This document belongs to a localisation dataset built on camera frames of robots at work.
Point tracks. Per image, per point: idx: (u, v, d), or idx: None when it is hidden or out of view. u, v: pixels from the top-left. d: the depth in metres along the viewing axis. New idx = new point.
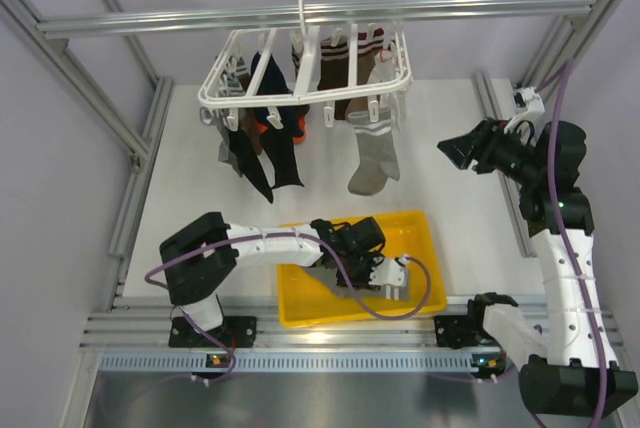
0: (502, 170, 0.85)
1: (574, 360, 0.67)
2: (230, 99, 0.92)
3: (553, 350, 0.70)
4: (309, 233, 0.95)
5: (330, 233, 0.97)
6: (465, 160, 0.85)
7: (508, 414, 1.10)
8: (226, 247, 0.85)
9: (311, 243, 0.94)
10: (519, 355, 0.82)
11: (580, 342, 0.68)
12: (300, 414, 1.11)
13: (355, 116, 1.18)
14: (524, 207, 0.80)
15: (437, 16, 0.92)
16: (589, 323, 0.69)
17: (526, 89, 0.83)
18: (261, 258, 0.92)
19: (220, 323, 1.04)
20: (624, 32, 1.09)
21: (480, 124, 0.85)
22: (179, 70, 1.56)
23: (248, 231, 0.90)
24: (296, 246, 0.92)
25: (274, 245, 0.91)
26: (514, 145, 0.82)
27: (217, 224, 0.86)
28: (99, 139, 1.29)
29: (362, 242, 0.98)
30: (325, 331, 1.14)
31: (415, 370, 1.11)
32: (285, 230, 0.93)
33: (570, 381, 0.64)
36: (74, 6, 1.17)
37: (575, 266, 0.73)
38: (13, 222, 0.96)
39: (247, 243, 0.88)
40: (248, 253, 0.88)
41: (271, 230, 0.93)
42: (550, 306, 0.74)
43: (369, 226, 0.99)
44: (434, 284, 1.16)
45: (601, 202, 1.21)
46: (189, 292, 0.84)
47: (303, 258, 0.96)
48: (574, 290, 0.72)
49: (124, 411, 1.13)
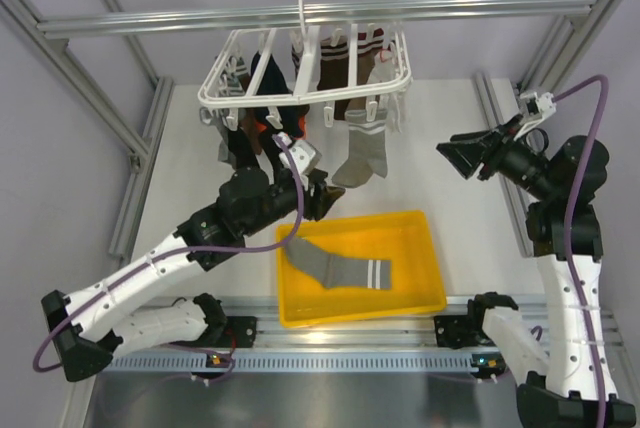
0: (511, 176, 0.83)
1: (574, 392, 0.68)
2: (229, 99, 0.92)
3: (553, 379, 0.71)
4: (169, 250, 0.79)
5: (204, 229, 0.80)
6: (471, 170, 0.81)
7: (509, 414, 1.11)
8: (67, 328, 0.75)
9: (173, 261, 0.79)
10: (517, 370, 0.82)
11: (581, 374, 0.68)
12: (300, 413, 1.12)
13: (351, 115, 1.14)
14: (532, 226, 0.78)
15: (437, 16, 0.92)
16: (591, 355, 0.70)
17: (543, 97, 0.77)
18: (127, 308, 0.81)
19: (204, 326, 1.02)
20: (624, 32, 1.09)
21: (489, 132, 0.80)
22: (178, 70, 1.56)
23: (92, 293, 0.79)
24: (156, 275, 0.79)
25: (125, 292, 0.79)
26: (527, 153, 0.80)
27: (52, 307, 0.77)
28: (98, 139, 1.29)
29: (238, 204, 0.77)
30: (325, 331, 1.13)
31: (415, 370, 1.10)
32: (139, 263, 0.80)
33: (569, 413, 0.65)
36: (73, 6, 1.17)
37: (581, 297, 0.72)
38: (14, 223, 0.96)
39: (91, 310, 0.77)
40: (95, 319, 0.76)
41: (118, 276, 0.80)
42: (552, 332, 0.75)
43: (229, 189, 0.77)
44: (435, 283, 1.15)
45: (600, 202, 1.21)
46: (79, 373, 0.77)
47: (181, 275, 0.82)
48: (578, 320, 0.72)
49: (124, 413, 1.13)
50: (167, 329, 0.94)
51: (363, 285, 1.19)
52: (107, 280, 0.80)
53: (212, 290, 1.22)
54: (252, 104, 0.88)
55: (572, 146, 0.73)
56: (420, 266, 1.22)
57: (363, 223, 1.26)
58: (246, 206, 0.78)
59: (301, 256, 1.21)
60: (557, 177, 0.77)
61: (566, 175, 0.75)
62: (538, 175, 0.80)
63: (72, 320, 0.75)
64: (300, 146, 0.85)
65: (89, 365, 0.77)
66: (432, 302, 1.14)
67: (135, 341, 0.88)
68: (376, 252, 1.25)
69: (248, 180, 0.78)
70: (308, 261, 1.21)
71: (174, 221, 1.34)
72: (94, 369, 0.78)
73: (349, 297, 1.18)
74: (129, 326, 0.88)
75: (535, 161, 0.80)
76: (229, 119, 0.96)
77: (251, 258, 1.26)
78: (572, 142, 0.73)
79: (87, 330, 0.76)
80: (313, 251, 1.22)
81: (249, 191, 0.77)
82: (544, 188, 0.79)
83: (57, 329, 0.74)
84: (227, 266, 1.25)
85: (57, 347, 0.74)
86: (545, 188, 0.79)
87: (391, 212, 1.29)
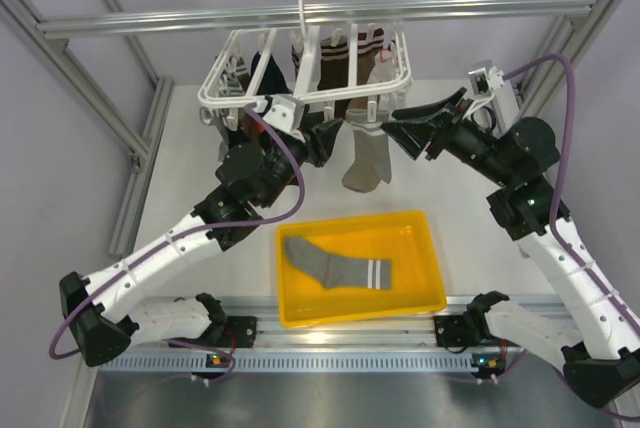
0: (460, 156, 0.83)
1: (622, 350, 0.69)
2: (228, 99, 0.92)
3: (596, 347, 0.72)
4: (190, 228, 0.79)
5: (221, 207, 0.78)
6: (419, 149, 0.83)
7: (507, 412, 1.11)
8: (89, 308, 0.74)
9: (194, 240, 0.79)
10: (544, 350, 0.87)
11: (618, 330, 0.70)
12: (300, 413, 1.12)
13: (352, 114, 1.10)
14: (500, 213, 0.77)
15: (437, 16, 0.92)
16: (615, 307, 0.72)
17: (494, 75, 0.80)
18: (148, 288, 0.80)
19: (207, 325, 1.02)
20: (625, 33, 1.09)
21: (439, 114, 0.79)
22: (178, 69, 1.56)
23: (112, 274, 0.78)
24: (177, 253, 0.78)
25: (146, 271, 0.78)
26: (475, 133, 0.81)
27: (71, 289, 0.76)
28: (98, 138, 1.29)
29: (239, 184, 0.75)
30: (325, 331, 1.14)
31: (428, 370, 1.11)
32: (158, 242, 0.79)
33: (630, 373, 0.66)
36: (73, 7, 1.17)
37: (577, 258, 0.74)
38: (14, 222, 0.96)
39: (112, 290, 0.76)
40: (117, 298, 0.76)
41: (138, 255, 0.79)
42: (570, 304, 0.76)
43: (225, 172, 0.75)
44: (434, 286, 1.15)
45: (600, 202, 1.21)
46: (99, 357, 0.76)
47: (201, 254, 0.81)
48: (586, 281, 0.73)
49: (124, 412, 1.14)
50: (175, 321, 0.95)
51: (363, 285, 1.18)
52: (126, 259, 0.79)
53: (212, 290, 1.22)
54: (252, 101, 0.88)
55: (521, 134, 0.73)
56: (417, 255, 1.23)
57: (367, 222, 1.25)
58: (249, 185, 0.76)
59: (299, 255, 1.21)
60: (502, 160, 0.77)
61: (516, 160, 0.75)
62: (486, 154, 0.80)
63: (94, 300, 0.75)
64: (278, 101, 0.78)
65: (109, 349, 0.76)
66: (431, 301, 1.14)
67: (149, 331, 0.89)
68: (375, 249, 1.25)
69: (243, 160, 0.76)
70: (308, 262, 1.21)
71: (174, 221, 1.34)
72: (114, 353, 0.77)
73: (348, 296, 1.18)
74: (143, 316, 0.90)
75: (483, 139, 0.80)
76: (229, 119, 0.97)
77: (252, 257, 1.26)
78: (518, 131, 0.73)
79: (109, 309, 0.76)
80: (314, 252, 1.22)
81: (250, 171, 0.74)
82: (492, 167, 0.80)
83: (78, 309, 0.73)
84: (227, 266, 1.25)
85: (77, 329, 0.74)
86: (493, 167, 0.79)
87: (391, 212, 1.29)
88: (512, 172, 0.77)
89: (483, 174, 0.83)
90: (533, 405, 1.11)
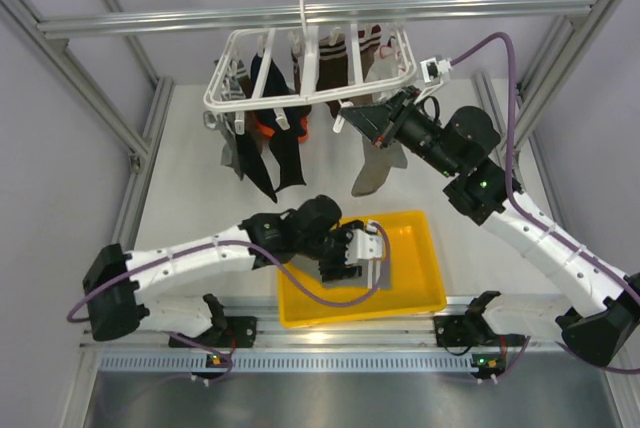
0: (409, 146, 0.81)
1: (606, 301, 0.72)
2: (236, 102, 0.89)
3: (584, 305, 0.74)
4: (235, 238, 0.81)
5: (267, 229, 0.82)
6: (378, 134, 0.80)
7: (508, 412, 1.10)
8: (123, 283, 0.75)
9: (237, 250, 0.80)
10: (545, 328, 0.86)
11: (598, 283, 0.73)
12: (300, 414, 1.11)
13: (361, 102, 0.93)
14: (459, 204, 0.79)
15: (438, 16, 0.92)
16: (587, 261, 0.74)
17: (442, 61, 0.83)
18: (180, 280, 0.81)
19: (208, 326, 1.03)
20: (625, 32, 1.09)
21: (395, 95, 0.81)
22: (179, 70, 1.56)
23: (155, 256, 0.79)
24: (217, 257, 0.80)
25: (188, 263, 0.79)
26: (423, 121, 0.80)
27: (110, 258, 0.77)
28: (98, 137, 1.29)
29: (316, 221, 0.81)
30: (324, 331, 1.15)
31: (428, 370, 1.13)
32: (203, 241, 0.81)
33: (619, 319, 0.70)
36: (73, 8, 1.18)
37: (540, 225, 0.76)
38: (13, 221, 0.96)
39: (151, 272, 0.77)
40: (152, 282, 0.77)
41: (185, 246, 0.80)
42: (549, 270, 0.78)
43: (314, 207, 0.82)
44: (434, 286, 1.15)
45: (598, 201, 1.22)
46: (109, 333, 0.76)
47: (236, 265, 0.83)
48: (553, 244, 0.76)
49: (123, 412, 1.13)
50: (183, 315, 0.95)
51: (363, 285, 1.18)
52: (172, 247, 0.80)
53: (213, 290, 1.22)
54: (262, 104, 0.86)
55: (462, 125, 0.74)
56: (415, 256, 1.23)
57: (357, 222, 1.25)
58: (311, 230, 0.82)
59: None
60: (446, 145, 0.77)
61: (460, 149, 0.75)
62: (433, 143, 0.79)
63: (132, 276, 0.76)
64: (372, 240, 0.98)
65: (121, 328, 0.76)
66: (430, 302, 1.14)
67: (157, 319, 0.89)
68: None
69: (320, 204, 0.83)
70: None
71: (174, 222, 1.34)
72: (122, 333, 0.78)
73: (345, 295, 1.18)
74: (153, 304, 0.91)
75: (429, 129, 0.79)
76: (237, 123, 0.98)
77: None
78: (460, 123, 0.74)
79: (142, 289, 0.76)
80: None
81: (328, 214, 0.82)
82: (437, 157, 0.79)
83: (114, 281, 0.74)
84: None
85: (103, 300, 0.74)
86: (438, 157, 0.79)
87: (391, 212, 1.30)
88: (458, 161, 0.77)
89: (429, 163, 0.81)
90: (533, 404, 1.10)
